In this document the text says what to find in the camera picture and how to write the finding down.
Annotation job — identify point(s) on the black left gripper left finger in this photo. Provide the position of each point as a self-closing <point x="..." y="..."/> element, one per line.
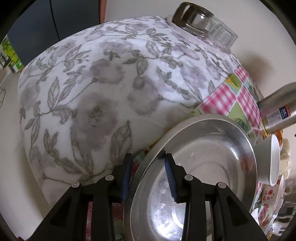
<point x="67" y="219"/>

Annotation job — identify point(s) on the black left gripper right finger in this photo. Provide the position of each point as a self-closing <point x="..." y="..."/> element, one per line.
<point x="231" y="220"/>

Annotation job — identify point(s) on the white square bowl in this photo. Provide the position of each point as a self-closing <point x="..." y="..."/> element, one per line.
<point x="267" y="153"/>

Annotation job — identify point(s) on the large metal plate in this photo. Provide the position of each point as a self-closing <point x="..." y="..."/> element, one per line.
<point x="212" y="148"/>

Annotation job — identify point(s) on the red rimmed floral bowl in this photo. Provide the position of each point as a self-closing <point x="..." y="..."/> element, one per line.
<point x="271" y="201"/>

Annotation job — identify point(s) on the pack of white buns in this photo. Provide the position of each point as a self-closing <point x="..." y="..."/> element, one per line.
<point x="285" y="158"/>

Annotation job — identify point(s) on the stainless steel thermos jug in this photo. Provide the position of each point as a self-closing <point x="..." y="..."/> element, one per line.
<point x="278" y="109"/>

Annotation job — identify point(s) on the grey floral white cloth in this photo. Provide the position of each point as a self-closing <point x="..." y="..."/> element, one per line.
<point x="109" y="90"/>

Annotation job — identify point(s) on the pink checkered fruit tablecloth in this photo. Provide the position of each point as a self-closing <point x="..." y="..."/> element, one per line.
<point x="236" y="98"/>

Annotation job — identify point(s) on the ribbed clear glass cup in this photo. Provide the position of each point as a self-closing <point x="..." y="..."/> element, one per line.
<point x="221" y="36"/>

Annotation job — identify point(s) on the glass coffee carafe black handle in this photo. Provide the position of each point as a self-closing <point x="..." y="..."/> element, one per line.
<point x="192" y="18"/>

